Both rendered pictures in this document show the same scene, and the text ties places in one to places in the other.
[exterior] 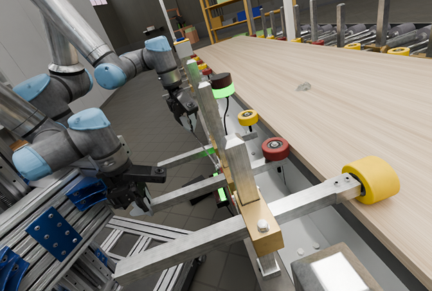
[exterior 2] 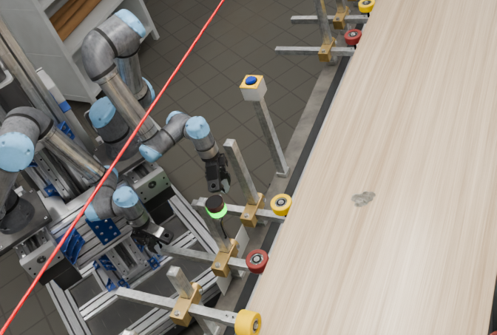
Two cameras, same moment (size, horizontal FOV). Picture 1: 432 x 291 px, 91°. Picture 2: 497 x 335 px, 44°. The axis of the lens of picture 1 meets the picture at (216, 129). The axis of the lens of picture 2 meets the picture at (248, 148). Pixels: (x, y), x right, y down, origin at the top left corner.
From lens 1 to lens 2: 1.74 m
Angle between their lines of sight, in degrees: 36
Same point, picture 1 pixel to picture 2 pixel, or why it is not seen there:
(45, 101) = (109, 129)
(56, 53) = not seen: hidden behind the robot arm
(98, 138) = (127, 211)
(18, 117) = (89, 175)
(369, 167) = (241, 319)
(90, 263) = (127, 245)
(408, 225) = not seen: outside the picture
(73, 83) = not seen: hidden behind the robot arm
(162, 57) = (196, 142)
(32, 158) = (92, 214)
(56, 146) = (104, 211)
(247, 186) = (181, 291)
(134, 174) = (148, 232)
